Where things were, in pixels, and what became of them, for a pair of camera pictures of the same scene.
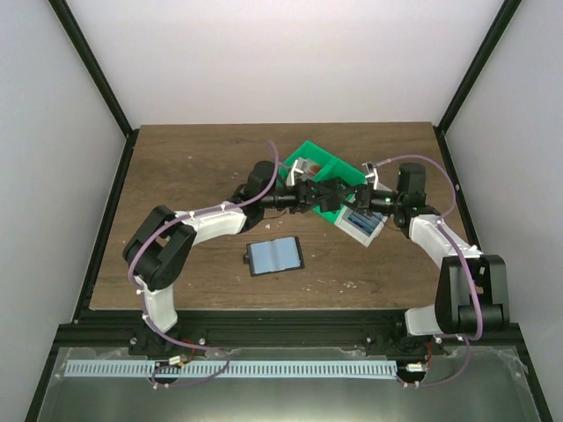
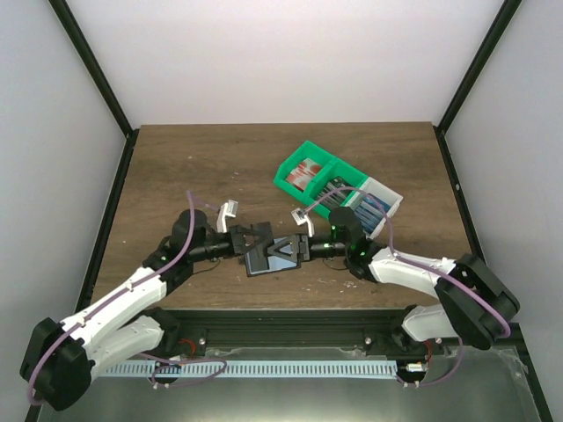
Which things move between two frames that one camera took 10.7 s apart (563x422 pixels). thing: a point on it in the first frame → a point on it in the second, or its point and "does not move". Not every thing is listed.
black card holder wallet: [273, 256] does not move
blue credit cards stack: [365, 222] does not move
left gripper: [303, 200] → [238, 243]
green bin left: [310, 151] does not move
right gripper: [363, 199] → [301, 250]
